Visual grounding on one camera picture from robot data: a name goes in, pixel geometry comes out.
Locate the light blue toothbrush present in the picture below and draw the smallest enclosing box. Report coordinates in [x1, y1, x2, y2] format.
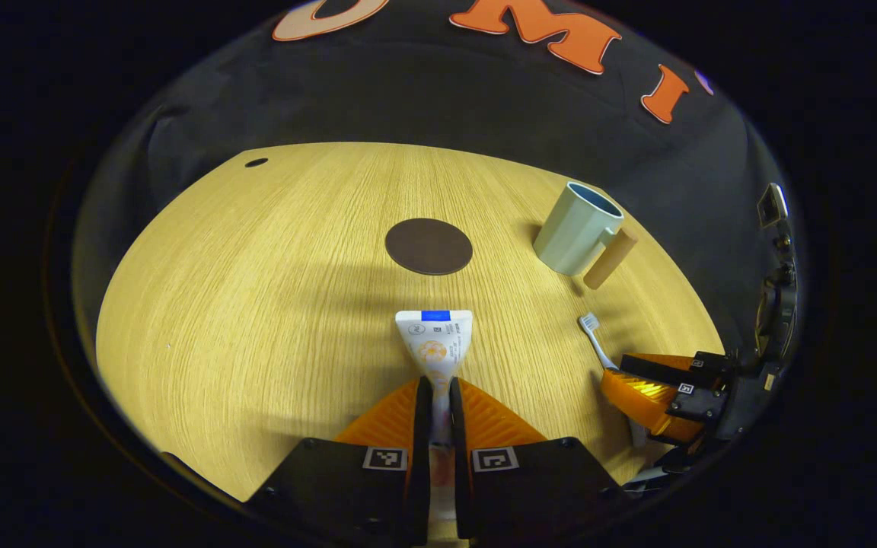
[579, 313, 649, 448]

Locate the black backdrop cloth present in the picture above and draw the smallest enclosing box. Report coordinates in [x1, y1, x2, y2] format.
[73, 0, 789, 358]

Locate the white toothpaste tube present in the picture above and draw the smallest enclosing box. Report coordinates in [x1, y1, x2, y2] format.
[395, 310, 474, 526]

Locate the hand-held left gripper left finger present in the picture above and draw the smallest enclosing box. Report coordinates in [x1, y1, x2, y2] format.
[247, 377, 433, 547]

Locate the pale blue cup wooden handle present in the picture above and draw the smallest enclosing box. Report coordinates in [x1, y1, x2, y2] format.
[533, 181, 639, 291]

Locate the brown round coaster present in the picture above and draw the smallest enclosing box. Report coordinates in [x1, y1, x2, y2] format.
[385, 218, 474, 276]

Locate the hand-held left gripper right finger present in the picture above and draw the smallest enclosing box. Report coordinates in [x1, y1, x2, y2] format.
[450, 377, 630, 543]

